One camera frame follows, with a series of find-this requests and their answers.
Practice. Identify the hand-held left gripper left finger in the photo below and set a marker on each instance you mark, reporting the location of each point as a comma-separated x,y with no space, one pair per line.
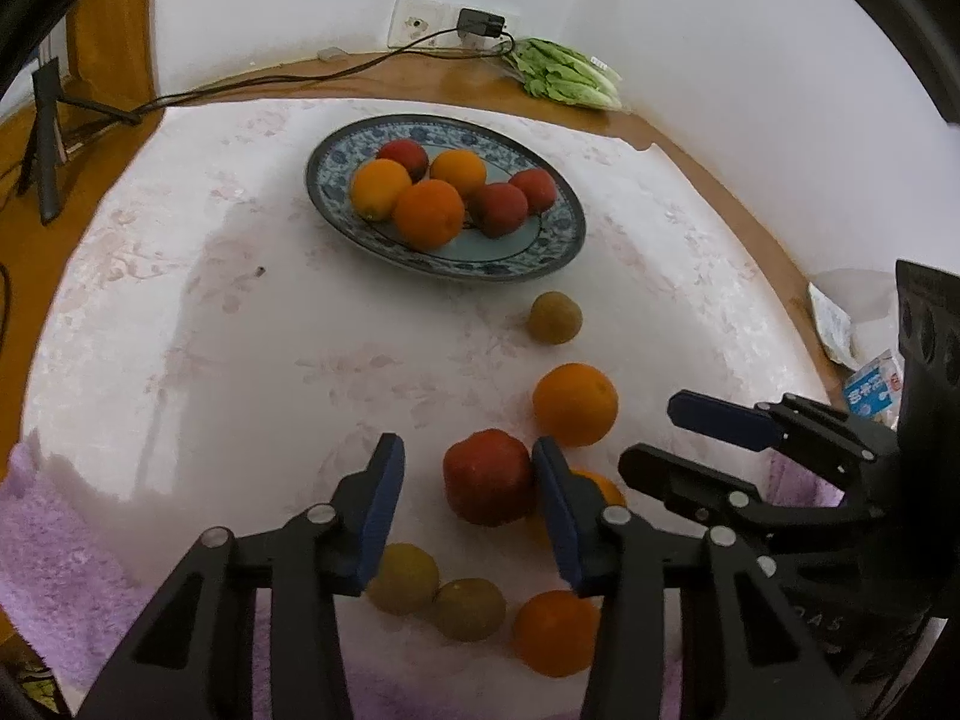
379,510

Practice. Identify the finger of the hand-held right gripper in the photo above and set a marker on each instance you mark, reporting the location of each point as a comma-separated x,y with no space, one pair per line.
675,476
720,416

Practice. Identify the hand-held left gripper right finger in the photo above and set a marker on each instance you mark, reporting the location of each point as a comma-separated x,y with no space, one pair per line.
559,517

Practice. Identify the orange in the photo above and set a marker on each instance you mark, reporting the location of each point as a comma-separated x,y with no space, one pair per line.
381,189
555,630
429,214
575,403
604,486
457,171

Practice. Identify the olive green round fruit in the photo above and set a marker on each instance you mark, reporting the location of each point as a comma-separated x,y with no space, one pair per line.
405,577
555,317
469,607

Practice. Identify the red apple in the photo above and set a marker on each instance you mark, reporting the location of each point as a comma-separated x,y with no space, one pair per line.
487,476
403,157
499,208
534,189

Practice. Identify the blue patterned ceramic plate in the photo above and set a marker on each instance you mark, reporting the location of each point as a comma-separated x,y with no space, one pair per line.
540,240

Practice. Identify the blue and white packet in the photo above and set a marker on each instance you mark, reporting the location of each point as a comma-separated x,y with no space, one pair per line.
870,388

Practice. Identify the white paper packet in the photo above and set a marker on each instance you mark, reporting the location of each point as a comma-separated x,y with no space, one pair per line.
829,319

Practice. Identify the white plastic bag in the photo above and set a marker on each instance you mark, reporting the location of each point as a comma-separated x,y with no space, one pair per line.
862,300

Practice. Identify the purple towel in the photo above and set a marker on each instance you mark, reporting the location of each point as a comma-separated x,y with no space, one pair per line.
52,562

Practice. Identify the green lettuce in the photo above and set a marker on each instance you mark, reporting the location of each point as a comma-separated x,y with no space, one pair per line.
562,75

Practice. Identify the black charger plug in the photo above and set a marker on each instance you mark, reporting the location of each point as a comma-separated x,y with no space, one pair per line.
480,20

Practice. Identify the black tripod stand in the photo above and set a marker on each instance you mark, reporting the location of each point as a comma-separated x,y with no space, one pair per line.
45,127

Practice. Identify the white wall socket plate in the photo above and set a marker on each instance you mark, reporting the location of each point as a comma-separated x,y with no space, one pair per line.
420,26

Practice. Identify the wooden door frame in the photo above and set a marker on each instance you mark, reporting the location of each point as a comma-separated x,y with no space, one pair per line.
112,22

